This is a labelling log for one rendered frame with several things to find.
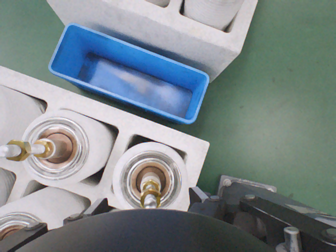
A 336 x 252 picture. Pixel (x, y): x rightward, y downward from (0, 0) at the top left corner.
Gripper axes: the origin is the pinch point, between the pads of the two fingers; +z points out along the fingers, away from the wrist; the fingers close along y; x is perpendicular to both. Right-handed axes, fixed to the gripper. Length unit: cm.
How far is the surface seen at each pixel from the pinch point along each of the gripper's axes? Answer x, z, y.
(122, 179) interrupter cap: 0.8, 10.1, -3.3
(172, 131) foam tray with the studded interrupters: 6.2, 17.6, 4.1
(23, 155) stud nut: 4.8, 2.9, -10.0
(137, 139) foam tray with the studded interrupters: 5.7, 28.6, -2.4
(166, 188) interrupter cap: -1.0, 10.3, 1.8
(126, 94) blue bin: 17.4, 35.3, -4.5
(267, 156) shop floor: -1.9, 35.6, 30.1
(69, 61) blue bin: 23.8, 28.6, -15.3
